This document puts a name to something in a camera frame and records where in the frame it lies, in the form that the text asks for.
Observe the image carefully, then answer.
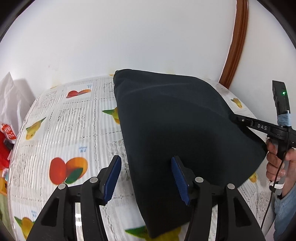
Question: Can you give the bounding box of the black sweatshirt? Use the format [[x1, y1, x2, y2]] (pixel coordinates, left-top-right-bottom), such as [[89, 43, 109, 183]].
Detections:
[[113, 69, 267, 238]]

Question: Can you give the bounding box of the light blue sleeve forearm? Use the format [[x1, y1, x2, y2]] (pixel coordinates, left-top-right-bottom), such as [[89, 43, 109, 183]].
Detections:
[[273, 185, 295, 240]]

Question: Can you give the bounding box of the right hand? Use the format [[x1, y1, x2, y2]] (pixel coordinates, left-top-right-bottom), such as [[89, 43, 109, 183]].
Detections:
[[266, 139, 296, 198]]

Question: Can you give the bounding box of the green blanket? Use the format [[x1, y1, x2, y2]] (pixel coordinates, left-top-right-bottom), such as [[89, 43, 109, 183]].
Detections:
[[0, 194, 13, 235]]

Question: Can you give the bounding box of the orange box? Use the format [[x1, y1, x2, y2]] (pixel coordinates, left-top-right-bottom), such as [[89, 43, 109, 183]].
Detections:
[[0, 169, 9, 195]]

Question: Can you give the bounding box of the fruit print white bedsheet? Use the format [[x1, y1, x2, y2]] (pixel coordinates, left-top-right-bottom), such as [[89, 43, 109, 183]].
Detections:
[[7, 74, 276, 241]]

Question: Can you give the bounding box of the white plastic bag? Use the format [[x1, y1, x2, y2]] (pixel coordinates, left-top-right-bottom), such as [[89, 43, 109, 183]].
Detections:
[[0, 72, 31, 143]]

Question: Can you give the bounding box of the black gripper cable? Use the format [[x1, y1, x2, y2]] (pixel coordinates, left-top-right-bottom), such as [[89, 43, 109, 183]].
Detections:
[[260, 129, 293, 231]]

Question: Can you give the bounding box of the brown wooden door frame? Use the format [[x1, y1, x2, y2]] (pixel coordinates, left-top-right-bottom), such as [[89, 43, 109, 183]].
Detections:
[[219, 0, 249, 89]]

